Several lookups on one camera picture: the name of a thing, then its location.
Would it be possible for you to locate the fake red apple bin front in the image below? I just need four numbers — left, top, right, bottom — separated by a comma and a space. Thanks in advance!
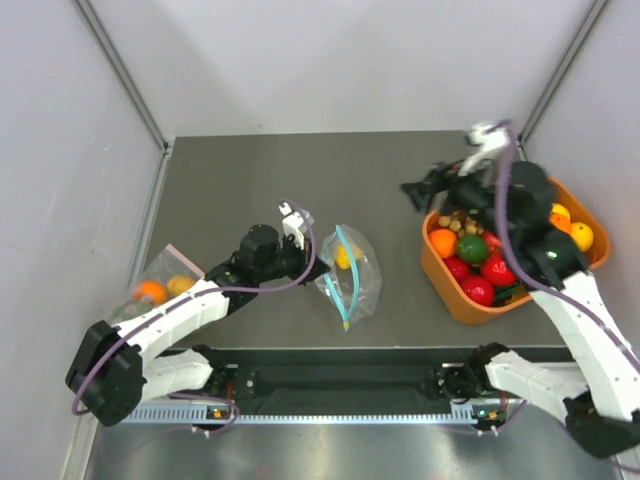
460, 275, 495, 307

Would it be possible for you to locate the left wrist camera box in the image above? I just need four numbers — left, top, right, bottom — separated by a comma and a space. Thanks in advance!
278, 201, 314, 250

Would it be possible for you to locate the fake red apple bin left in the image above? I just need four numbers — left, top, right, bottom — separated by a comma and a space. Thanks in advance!
444, 256, 471, 283

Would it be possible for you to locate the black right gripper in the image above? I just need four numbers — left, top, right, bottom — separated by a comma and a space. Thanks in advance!
397, 150, 513, 242

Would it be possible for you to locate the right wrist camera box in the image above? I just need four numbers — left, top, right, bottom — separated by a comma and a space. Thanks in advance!
458, 121, 511, 177

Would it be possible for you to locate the fake big red apple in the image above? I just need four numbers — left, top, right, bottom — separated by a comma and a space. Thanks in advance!
480, 252, 517, 288

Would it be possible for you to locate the fake yellow lemon in bin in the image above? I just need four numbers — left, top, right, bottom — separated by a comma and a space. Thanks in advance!
570, 222, 594, 252

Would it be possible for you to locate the fake yellow lemon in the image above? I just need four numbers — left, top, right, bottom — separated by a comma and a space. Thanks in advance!
335, 245, 351, 270
570, 222, 594, 252

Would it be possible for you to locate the fake large orange in bin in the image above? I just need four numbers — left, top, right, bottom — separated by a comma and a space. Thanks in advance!
549, 212, 572, 234

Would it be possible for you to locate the orange plastic fruit bin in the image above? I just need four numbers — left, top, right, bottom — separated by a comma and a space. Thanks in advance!
420, 177, 611, 325

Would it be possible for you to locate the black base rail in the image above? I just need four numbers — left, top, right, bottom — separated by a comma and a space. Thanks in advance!
221, 347, 474, 416

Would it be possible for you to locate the fake green lime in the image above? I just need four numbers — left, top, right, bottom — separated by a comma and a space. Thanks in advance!
455, 235, 489, 265

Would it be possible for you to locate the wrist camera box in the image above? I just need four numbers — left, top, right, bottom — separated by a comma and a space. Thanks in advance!
278, 201, 314, 250
458, 121, 511, 177

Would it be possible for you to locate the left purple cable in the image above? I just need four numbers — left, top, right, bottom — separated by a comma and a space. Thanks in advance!
72, 199, 317, 416

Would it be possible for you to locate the clear zip bag blue seal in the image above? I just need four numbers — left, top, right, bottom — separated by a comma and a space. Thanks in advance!
315, 224, 383, 332

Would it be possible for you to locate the fake orange left in bin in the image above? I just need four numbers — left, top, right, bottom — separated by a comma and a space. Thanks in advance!
428, 228, 458, 259

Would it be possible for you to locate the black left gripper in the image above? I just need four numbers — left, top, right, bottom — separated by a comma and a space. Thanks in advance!
256, 232, 330, 286

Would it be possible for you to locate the fake yellow fruit pink bag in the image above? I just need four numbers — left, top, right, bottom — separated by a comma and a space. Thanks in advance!
166, 275, 196, 297

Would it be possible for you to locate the fake brown longan bunch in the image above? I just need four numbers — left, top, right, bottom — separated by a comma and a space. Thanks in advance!
437, 211, 484, 238

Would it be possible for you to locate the fake orange in pink bag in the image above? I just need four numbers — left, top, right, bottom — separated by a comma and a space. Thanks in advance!
131, 280, 169, 306

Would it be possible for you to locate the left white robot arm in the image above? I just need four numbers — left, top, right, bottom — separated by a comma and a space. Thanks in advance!
65, 224, 328, 427

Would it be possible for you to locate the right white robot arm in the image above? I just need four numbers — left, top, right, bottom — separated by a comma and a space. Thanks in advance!
400, 162, 639, 458

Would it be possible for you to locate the clear zip bag pink seal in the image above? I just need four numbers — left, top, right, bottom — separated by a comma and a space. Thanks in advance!
106, 244, 204, 325

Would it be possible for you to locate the fake red apple bin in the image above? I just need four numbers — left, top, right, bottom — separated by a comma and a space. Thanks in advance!
460, 275, 495, 307
444, 256, 471, 283

